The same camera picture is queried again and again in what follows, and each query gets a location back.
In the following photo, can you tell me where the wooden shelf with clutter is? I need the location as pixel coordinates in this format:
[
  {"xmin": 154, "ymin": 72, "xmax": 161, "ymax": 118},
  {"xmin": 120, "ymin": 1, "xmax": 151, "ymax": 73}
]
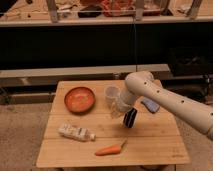
[{"xmin": 0, "ymin": 0, "xmax": 213, "ymax": 27}]

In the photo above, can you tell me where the grey metal bench rail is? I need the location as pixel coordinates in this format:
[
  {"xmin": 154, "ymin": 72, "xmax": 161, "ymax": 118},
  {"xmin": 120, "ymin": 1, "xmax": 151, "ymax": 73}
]
[{"xmin": 0, "ymin": 64, "xmax": 170, "ymax": 87}]

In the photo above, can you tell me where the blue sponge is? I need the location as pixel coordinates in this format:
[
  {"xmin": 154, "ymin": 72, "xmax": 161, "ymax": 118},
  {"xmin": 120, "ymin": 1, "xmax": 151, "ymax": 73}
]
[{"xmin": 141, "ymin": 98, "xmax": 160, "ymax": 113}]

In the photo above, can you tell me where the orange carrot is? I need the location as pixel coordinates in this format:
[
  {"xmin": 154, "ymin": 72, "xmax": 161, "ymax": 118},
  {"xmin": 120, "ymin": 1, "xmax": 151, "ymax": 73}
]
[{"xmin": 95, "ymin": 140, "xmax": 126, "ymax": 156}]

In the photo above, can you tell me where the white plastic bottle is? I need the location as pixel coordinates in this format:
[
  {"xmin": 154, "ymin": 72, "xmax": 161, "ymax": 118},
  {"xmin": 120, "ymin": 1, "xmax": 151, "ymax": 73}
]
[{"xmin": 58, "ymin": 124, "xmax": 96, "ymax": 142}]

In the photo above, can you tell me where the clear plastic cup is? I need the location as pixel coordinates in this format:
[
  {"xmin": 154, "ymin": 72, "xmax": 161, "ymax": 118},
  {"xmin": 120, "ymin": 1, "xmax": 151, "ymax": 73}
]
[{"xmin": 104, "ymin": 86, "xmax": 120, "ymax": 106}]

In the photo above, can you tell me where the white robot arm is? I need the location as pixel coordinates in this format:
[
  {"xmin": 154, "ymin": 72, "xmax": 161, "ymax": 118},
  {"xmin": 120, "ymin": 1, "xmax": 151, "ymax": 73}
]
[{"xmin": 111, "ymin": 71, "xmax": 213, "ymax": 141}]

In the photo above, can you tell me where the orange plate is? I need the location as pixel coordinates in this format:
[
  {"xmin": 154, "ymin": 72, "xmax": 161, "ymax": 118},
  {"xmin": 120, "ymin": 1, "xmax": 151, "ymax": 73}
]
[{"xmin": 64, "ymin": 87, "xmax": 96, "ymax": 113}]

